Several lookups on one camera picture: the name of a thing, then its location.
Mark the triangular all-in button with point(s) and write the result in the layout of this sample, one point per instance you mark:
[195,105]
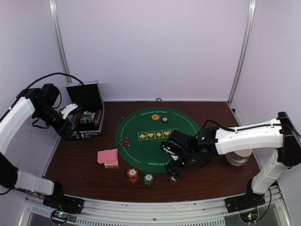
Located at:
[124,142]

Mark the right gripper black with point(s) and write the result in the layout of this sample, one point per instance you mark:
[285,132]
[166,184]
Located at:
[174,170]

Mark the pink-backed playing card deck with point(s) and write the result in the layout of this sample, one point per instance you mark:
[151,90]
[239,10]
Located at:
[107,156]

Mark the gold card deck box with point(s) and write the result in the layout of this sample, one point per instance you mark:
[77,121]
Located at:
[111,164]

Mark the brown poker chip stack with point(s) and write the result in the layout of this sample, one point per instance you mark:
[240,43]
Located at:
[173,180]

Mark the left aluminium post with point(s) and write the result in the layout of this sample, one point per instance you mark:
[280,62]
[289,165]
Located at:
[58,35]

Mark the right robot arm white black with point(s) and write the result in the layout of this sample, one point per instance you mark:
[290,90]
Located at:
[279,133]

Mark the front aluminium rail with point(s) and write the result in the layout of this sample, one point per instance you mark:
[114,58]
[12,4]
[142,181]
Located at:
[210,212]

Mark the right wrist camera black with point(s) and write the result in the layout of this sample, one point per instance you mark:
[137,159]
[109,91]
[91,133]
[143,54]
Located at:
[175,143]

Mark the green poker chip stack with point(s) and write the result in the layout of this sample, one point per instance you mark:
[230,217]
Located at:
[148,179]

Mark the round green poker mat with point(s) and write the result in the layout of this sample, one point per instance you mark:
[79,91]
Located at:
[145,136]

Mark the white ceramic bowl stack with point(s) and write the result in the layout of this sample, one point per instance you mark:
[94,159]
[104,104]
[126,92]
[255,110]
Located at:
[239,158]

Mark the blue card deck in case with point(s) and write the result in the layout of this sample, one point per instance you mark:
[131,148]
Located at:
[87,117]

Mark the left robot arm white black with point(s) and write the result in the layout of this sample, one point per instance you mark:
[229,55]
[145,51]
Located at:
[37,103]

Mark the brown chip row in case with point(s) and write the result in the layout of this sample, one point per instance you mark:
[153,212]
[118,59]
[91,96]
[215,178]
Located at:
[98,117]

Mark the right aluminium post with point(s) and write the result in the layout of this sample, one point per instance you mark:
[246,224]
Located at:
[243,53]

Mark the orange dealer button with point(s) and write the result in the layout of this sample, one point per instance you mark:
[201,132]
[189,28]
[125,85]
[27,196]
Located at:
[155,117]

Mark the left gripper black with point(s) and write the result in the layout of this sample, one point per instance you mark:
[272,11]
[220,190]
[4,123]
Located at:
[66,135]

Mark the orange poker chip stack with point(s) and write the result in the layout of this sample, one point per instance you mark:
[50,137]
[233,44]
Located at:
[132,174]

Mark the aluminium post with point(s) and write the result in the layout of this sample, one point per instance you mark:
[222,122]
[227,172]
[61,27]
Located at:
[58,35]
[243,53]

